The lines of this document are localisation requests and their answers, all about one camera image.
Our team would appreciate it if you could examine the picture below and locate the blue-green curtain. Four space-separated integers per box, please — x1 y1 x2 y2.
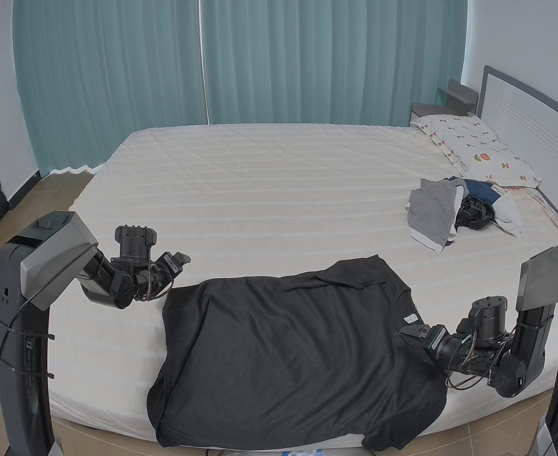
200 0 470 127
13 0 209 174

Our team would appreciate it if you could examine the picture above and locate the bed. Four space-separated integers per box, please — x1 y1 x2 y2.
46 65 558 447

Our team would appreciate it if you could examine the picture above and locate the black T-shirt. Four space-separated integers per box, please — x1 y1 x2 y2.
147 255 447 451

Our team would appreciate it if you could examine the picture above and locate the grey garment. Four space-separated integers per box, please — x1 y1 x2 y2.
406 179 467 255

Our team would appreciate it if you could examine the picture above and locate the black shiny garment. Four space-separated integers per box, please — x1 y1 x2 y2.
455 195 496 231

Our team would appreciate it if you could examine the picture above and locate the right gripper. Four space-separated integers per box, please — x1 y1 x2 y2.
424 323 472 374

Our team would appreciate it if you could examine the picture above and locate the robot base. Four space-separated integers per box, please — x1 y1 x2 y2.
208 447 372 456

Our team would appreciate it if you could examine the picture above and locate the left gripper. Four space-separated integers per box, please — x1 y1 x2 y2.
141 253 177 299

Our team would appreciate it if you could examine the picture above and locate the white garment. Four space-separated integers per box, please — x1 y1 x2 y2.
490 186 524 238

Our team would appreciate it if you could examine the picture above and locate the dark blue garment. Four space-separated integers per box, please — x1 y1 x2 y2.
443 177 500 205

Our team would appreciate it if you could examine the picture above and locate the black cable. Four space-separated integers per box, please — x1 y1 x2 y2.
444 371 492 392

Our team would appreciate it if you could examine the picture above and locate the grey bedside table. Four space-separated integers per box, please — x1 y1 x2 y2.
411 79 479 117

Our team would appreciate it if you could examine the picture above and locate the white printed pillow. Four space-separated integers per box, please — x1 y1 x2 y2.
409 114 542 189

